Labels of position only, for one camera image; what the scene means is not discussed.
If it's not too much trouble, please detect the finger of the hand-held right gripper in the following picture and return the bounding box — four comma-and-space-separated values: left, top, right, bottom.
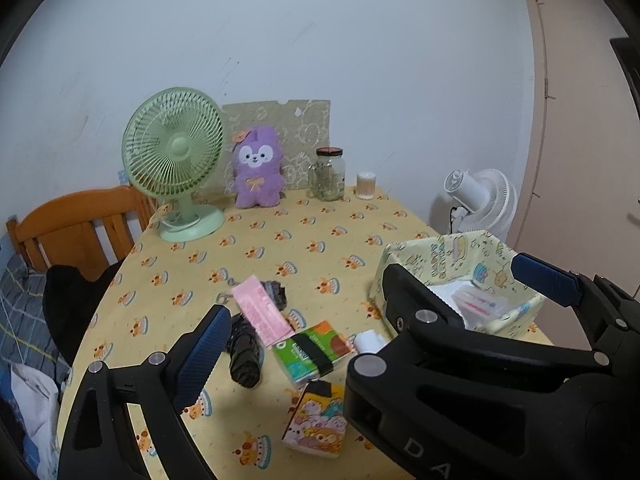
382, 262, 467, 342
514, 254, 640, 377

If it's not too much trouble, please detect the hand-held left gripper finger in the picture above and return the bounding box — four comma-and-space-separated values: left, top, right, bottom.
56, 304, 233, 480

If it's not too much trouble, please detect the yellow printed storage box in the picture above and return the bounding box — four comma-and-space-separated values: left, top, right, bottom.
369, 230, 546, 336

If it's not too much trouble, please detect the pink tissue packet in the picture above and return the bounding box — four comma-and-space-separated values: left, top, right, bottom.
231, 276, 296, 347

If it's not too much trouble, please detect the grey drawstring pouch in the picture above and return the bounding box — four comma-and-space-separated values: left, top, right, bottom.
262, 280, 289, 314

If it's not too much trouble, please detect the dark folded umbrella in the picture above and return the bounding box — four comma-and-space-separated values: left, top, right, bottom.
225, 312, 265, 388

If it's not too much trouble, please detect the white plastic packet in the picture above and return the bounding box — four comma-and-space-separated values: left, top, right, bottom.
439, 282, 473, 311

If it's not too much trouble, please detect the small white roll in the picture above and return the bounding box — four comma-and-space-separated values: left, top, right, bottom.
352, 330, 388, 358

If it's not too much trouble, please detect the pink striped packet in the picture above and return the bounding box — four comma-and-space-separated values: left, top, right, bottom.
452, 285, 511, 331

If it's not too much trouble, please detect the green banded tissue packet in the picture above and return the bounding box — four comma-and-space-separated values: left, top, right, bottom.
271, 321, 353, 388

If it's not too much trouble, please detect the white floor fan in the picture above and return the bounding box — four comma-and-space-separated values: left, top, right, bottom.
442, 168, 519, 241

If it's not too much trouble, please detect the cartoon printed tissue packet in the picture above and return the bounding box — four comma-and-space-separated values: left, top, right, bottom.
282, 380, 348, 460

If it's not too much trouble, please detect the black cloth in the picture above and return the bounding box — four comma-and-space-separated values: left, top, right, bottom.
42, 262, 123, 366

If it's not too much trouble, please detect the glass jar with lid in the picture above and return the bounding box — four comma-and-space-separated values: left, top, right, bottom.
308, 146, 347, 202

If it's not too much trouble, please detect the beige door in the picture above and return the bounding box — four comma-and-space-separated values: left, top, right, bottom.
515, 0, 640, 296

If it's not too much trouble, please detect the white cloth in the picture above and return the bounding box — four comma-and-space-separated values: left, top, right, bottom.
10, 362, 61, 476

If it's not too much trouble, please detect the purple plush toy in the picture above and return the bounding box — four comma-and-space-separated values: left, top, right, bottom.
231, 126, 287, 209

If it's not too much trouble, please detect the blue plaid bed sheet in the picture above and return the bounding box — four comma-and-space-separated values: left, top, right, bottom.
0, 240, 71, 386

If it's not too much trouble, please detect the beige printed board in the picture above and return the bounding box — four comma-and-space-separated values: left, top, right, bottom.
200, 100, 332, 201

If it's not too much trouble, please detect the wooden chair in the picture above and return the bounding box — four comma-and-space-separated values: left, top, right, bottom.
6, 186, 156, 281

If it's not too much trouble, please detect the green desk fan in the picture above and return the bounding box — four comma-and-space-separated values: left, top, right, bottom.
121, 87, 227, 243

